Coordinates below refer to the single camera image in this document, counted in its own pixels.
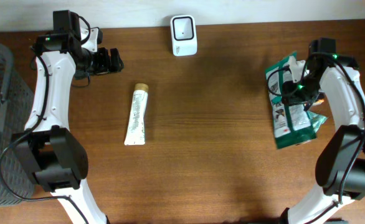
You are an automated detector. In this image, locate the green white wipes packet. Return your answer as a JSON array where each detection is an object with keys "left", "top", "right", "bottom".
[{"left": 265, "top": 52, "right": 316, "bottom": 149}]

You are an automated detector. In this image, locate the white printed tube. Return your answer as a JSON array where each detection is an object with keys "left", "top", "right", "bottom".
[{"left": 124, "top": 83, "right": 149, "bottom": 146}]

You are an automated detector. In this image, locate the orange small tissue pack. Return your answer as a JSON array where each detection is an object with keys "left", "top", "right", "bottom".
[{"left": 313, "top": 93, "right": 325, "bottom": 106}]

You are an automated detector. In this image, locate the light teal wipe sachet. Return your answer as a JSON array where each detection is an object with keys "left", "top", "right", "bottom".
[{"left": 308, "top": 111, "right": 328, "bottom": 133}]

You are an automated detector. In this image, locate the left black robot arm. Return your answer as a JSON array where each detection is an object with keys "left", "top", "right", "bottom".
[{"left": 12, "top": 10, "right": 124, "bottom": 223}]

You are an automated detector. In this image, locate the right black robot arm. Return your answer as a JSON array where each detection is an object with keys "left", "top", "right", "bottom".
[{"left": 278, "top": 38, "right": 365, "bottom": 223}]

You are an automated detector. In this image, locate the white barcode scanner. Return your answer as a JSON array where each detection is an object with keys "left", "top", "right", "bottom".
[{"left": 170, "top": 15, "right": 197, "bottom": 57}]

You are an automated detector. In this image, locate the grey plastic mesh basket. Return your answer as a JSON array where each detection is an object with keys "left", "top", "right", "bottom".
[{"left": 0, "top": 42, "right": 37, "bottom": 208}]

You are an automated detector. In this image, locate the left black camera cable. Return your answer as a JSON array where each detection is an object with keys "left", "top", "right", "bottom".
[{"left": 0, "top": 52, "right": 90, "bottom": 224}]

